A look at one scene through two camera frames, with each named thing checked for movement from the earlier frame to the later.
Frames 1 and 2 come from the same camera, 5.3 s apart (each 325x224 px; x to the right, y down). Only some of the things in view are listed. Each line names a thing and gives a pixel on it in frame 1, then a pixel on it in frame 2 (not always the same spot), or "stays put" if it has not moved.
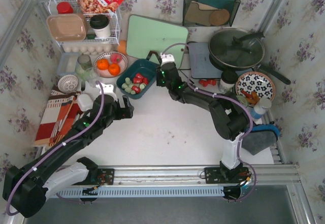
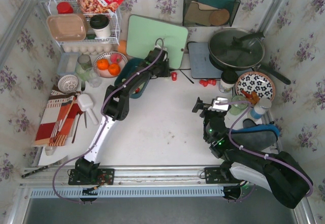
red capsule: [204, 83] stays put
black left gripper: [123, 109] -> [165, 65]
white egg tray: [88, 49] stays put
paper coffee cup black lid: [228, 78] stays put
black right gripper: [163, 69] -> [203, 106]
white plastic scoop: [85, 102] stays put
